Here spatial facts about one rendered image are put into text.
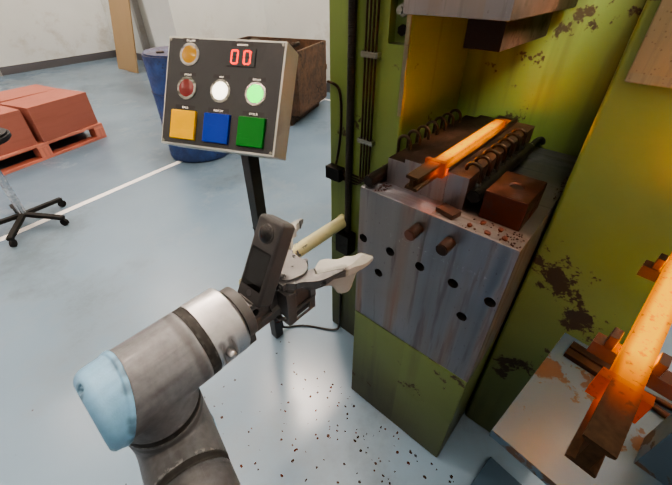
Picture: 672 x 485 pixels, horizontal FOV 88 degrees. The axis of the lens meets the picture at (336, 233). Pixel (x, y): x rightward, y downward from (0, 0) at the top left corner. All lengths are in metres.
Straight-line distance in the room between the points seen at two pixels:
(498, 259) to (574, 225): 0.22
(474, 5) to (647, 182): 0.45
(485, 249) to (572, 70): 0.59
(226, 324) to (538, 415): 0.55
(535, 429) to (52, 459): 1.50
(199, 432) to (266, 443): 0.97
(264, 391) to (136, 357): 1.16
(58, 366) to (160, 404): 1.55
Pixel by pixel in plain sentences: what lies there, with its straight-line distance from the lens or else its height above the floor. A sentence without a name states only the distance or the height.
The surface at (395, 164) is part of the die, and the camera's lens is 0.85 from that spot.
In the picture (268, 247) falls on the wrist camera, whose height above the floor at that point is 1.06.
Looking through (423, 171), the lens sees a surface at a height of 1.01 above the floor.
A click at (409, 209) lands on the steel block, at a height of 0.91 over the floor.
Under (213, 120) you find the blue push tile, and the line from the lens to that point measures 1.00.
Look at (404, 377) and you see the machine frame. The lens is 1.21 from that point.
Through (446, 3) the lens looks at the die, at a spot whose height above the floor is 1.29.
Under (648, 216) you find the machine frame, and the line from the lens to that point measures 0.89.
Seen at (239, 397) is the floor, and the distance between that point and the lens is 1.56.
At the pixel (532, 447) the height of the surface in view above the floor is 0.72.
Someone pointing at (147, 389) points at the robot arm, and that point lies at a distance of 0.42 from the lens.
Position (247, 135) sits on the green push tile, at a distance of 0.95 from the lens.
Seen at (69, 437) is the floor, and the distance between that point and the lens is 1.73.
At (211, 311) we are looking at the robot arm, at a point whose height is 1.02.
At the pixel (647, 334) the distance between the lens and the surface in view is 0.56.
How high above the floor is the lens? 1.33
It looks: 36 degrees down
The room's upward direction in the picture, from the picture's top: straight up
